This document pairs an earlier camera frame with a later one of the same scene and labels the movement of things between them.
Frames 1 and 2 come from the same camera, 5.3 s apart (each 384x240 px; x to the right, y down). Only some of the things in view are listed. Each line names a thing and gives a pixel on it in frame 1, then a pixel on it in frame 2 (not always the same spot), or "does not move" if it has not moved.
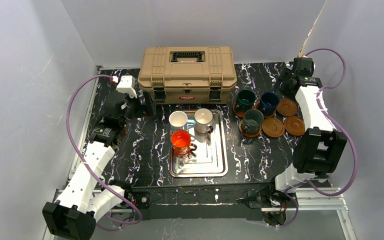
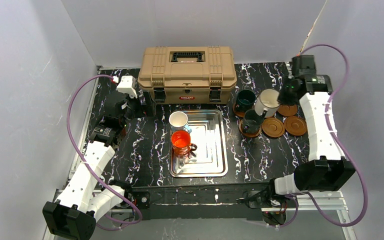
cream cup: x=203 y=118 -> x=268 y=99
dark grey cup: x=252 y=119 does not move
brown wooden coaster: x=294 y=125 does not move
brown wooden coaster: x=247 y=134 does not move
